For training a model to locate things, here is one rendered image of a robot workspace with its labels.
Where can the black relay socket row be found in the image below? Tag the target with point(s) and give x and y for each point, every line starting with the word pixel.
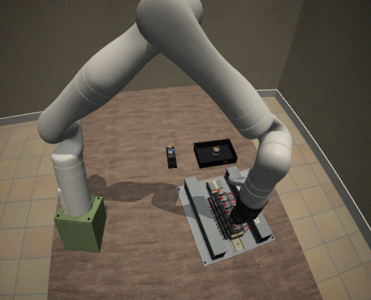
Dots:
pixel 219 214

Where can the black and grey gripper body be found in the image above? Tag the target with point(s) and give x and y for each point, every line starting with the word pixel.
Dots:
pixel 248 206

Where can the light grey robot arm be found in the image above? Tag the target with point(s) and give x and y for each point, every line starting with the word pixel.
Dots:
pixel 171 27

